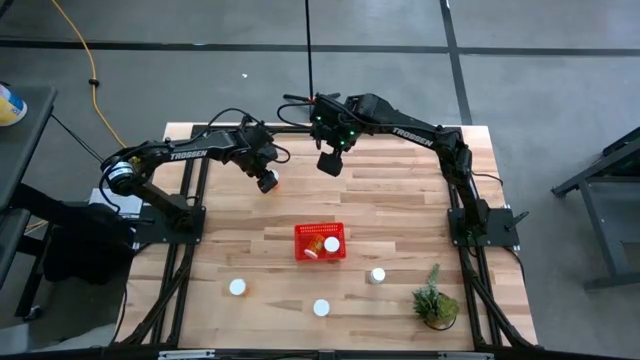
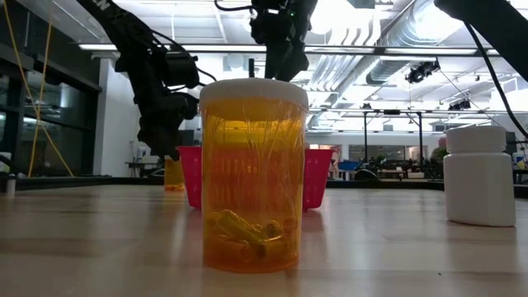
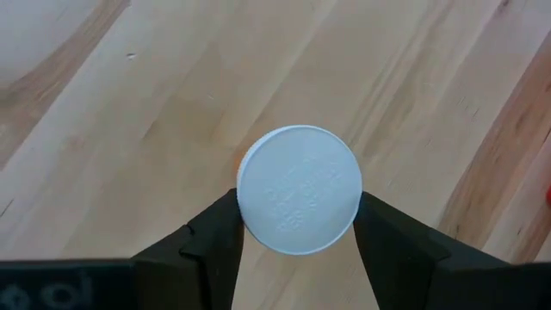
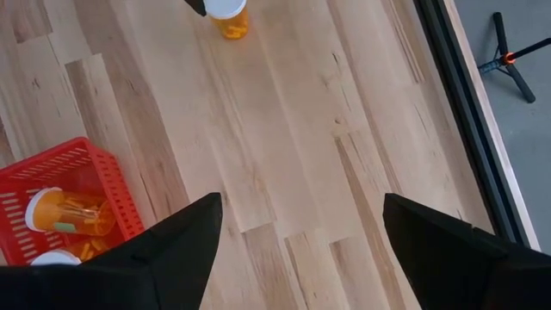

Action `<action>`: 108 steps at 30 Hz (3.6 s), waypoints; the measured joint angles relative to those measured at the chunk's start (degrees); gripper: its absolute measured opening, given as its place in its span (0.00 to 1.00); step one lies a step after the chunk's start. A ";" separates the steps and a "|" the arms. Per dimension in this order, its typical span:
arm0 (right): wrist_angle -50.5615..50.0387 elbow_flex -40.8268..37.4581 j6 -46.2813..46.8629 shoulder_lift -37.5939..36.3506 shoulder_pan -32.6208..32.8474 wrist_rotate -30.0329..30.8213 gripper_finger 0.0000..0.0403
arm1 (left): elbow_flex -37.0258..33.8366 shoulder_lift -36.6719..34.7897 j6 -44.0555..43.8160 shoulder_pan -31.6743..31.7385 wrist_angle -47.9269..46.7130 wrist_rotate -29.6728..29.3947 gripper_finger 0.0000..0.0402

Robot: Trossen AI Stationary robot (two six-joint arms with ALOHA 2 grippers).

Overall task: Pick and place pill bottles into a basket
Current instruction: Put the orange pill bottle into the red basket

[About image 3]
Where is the orange pill bottle white cap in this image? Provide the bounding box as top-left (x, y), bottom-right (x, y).
top-left (235, 124), bottom-right (364, 257)

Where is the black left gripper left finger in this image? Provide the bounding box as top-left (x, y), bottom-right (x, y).
top-left (131, 187), bottom-right (246, 310)

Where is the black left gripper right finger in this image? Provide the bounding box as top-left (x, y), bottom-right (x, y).
top-left (351, 190), bottom-right (551, 310)

